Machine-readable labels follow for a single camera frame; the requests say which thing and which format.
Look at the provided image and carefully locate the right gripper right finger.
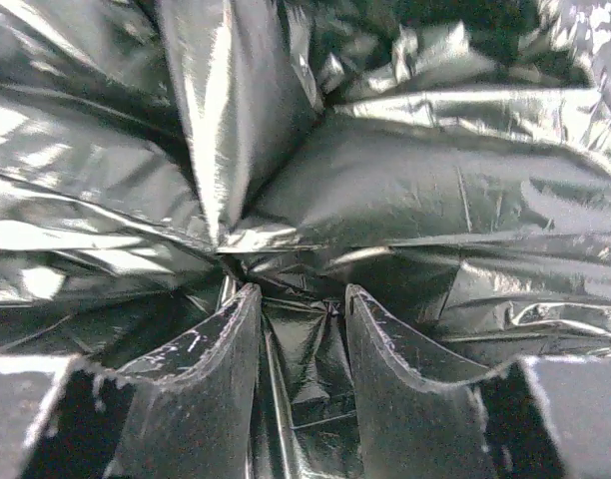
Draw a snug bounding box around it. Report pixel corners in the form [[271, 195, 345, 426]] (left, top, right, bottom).
[[345, 284, 566, 478]]

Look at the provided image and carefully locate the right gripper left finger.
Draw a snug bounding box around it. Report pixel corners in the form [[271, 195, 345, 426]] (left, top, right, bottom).
[[22, 284, 261, 478]]

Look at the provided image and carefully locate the black trash bag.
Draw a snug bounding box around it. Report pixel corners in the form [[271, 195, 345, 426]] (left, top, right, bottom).
[[0, 1, 611, 478]]

